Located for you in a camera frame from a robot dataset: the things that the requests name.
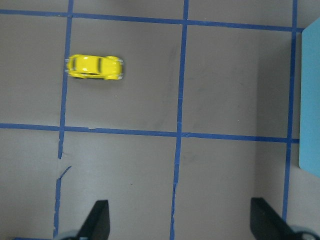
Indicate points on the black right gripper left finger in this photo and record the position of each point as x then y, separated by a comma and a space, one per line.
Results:
97, 224

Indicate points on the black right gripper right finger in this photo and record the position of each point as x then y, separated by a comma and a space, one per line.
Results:
266, 224

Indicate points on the yellow beetle toy car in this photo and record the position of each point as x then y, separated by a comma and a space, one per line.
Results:
95, 67

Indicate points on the light blue plastic bin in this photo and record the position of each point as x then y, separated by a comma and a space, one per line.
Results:
309, 143

